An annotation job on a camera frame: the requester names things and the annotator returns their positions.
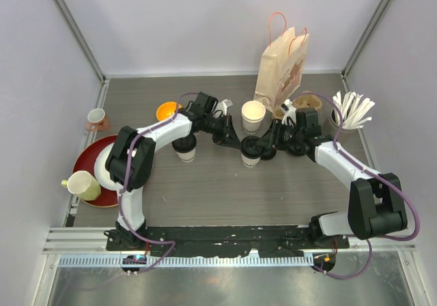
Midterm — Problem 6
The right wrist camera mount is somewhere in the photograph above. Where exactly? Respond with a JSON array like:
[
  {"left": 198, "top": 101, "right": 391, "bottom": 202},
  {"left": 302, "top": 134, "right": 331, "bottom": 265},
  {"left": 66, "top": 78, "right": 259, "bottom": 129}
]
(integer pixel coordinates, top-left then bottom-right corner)
[{"left": 280, "top": 99, "right": 296, "bottom": 125}]

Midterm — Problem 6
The white plate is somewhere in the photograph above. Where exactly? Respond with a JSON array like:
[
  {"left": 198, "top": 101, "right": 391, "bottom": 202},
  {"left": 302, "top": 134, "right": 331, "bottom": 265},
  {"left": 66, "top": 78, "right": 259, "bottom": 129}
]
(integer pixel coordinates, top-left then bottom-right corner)
[{"left": 94, "top": 143, "right": 122, "bottom": 191}]

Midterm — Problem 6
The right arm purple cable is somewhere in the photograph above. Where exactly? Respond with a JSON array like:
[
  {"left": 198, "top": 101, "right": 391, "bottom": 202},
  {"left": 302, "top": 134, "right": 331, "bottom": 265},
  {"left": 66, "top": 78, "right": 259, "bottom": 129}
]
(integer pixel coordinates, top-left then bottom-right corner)
[{"left": 292, "top": 93, "right": 421, "bottom": 279}]

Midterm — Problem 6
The red plate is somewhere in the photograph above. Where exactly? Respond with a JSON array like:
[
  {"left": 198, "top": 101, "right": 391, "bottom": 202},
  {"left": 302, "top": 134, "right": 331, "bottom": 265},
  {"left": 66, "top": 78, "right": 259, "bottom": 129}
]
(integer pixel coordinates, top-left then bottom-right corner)
[{"left": 72, "top": 135, "right": 118, "bottom": 208}]

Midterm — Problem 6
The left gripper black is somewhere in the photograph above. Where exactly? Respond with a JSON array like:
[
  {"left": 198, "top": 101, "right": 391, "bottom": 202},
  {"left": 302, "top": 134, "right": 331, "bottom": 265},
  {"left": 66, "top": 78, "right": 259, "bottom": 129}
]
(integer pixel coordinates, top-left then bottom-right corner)
[{"left": 203, "top": 114, "right": 242, "bottom": 150}]

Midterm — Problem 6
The brown paper bag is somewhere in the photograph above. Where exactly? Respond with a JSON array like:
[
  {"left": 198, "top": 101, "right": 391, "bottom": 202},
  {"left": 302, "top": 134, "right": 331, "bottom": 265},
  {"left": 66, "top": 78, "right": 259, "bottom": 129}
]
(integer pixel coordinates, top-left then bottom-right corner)
[{"left": 253, "top": 12, "right": 310, "bottom": 112}]

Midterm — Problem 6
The cardboard cup carrier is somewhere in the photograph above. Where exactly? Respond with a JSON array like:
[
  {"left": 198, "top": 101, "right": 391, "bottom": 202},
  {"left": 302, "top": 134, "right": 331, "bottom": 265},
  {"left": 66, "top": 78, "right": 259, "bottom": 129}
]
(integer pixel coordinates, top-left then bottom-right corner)
[{"left": 272, "top": 91, "right": 322, "bottom": 120}]

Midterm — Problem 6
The grey straw holder cup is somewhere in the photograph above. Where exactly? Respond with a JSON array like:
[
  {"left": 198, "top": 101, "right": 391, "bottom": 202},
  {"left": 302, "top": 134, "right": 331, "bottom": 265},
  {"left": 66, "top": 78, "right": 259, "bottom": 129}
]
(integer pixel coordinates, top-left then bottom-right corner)
[{"left": 324, "top": 109, "right": 360, "bottom": 136}]

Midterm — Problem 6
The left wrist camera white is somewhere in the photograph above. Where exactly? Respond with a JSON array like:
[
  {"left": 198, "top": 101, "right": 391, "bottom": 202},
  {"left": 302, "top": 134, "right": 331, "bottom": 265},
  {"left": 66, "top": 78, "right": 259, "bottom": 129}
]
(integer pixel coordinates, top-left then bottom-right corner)
[{"left": 214, "top": 99, "right": 233, "bottom": 117}]

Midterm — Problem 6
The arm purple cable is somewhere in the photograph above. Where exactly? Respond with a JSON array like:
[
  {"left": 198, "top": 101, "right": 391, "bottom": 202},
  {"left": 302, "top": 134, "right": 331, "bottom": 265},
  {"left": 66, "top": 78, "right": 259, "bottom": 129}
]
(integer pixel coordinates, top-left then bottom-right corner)
[
  {"left": 117, "top": 92, "right": 199, "bottom": 276},
  {"left": 292, "top": 93, "right": 421, "bottom": 279}
]

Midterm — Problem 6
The stack of black lids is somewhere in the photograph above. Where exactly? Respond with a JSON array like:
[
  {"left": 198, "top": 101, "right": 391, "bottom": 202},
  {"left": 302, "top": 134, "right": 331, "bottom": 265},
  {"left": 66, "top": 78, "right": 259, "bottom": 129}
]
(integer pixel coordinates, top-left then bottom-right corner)
[{"left": 261, "top": 147, "right": 277, "bottom": 161}]

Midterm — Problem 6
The stack of white paper cups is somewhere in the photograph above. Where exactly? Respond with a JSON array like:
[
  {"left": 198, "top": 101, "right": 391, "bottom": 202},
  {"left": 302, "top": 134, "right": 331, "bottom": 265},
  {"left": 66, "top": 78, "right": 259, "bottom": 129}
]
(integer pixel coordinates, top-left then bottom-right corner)
[{"left": 241, "top": 100, "right": 266, "bottom": 135}]

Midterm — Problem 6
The orange bowl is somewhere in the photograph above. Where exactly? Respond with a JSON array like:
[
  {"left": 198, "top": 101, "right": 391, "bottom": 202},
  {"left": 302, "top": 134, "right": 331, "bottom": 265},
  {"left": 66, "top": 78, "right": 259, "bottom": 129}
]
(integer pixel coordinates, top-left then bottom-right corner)
[{"left": 156, "top": 101, "right": 182, "bottom": 121}]

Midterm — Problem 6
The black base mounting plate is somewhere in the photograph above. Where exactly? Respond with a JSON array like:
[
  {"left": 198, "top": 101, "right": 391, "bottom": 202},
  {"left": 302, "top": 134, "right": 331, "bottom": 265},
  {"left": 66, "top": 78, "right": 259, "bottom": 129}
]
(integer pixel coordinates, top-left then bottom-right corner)
[{"left": 105, "top": 224, "right": 350, "bottom": 258}]

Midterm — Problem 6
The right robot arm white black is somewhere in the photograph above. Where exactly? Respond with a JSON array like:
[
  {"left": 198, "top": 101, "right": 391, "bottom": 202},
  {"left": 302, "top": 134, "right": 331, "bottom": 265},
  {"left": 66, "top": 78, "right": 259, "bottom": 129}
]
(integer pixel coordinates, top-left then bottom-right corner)
[{"left": 250, "top": 108, "right": 408, "bottom": 248}]

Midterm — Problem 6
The loose black lid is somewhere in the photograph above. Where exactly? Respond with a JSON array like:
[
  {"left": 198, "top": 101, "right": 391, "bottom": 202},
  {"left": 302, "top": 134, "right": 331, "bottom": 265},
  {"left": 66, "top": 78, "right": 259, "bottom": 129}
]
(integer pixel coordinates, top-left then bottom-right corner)
[{"left": 287, "top": 146, "right": 307, "bottom": 156}]

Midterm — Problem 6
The small pink ceramic cup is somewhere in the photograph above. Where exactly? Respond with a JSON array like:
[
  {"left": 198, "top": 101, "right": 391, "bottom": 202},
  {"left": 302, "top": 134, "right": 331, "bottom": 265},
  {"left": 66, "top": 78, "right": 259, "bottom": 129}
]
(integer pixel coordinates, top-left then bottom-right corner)
[{"left": 85, "top": 108, "right": 111, "bottom": 132}]

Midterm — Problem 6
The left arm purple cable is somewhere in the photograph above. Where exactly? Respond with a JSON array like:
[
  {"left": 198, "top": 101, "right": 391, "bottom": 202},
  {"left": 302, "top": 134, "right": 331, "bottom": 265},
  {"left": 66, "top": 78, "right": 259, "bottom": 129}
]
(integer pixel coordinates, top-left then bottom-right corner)
[{"left": 117, "top": 92, "right": 199, "bottom": 276}]

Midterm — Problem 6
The yellow green mug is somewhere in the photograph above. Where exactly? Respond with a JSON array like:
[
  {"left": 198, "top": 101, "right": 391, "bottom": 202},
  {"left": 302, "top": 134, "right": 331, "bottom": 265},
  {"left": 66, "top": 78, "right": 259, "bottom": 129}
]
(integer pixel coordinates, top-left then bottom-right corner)
[{"left": 61, "top": 170, "right": 102, "bottom": 201}]

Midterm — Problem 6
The bundle of wrapped straws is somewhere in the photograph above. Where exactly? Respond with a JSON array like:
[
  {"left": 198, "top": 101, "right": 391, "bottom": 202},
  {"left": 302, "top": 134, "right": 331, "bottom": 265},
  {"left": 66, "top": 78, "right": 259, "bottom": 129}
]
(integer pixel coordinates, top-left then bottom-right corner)
[{"left": 332, "top": 92, "right": 375, "bottom": 130}]

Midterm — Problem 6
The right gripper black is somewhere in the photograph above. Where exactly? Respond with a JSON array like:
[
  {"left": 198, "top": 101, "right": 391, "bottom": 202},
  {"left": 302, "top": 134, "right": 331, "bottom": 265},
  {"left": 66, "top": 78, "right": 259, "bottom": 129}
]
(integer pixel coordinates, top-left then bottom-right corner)
[{"left": 256, "top": 119, "right": 304, "bottom": 152}]

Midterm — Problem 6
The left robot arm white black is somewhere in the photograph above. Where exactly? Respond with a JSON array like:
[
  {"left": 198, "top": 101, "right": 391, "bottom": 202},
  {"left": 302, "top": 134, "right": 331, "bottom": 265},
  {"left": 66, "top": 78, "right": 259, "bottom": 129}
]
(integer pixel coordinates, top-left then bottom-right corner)
[{"left": 94, "top": 109, "right": 241, "bottom": 251}]

